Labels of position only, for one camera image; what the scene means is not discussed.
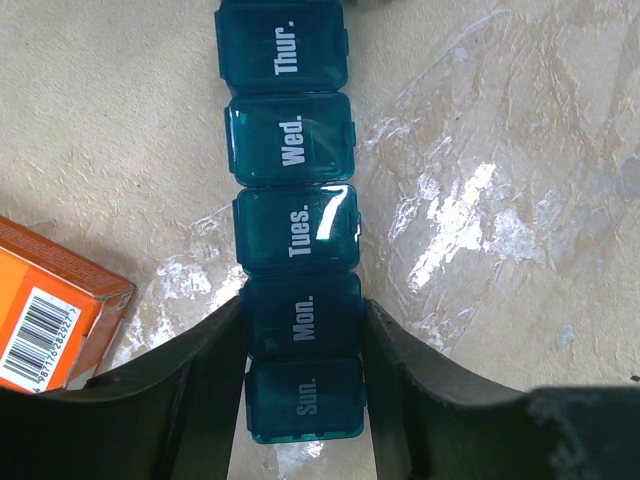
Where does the orange cardboard box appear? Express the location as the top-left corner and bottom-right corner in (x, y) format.
(1, 218), (136, 394)

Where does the teal weekly pill organizer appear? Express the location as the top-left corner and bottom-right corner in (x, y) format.
(214, 1), (365, 444)

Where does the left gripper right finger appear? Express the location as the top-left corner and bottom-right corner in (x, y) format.
(362, 300), (639, 479)

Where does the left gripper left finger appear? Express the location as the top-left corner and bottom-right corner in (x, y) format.
(1, 298), (246, 479)

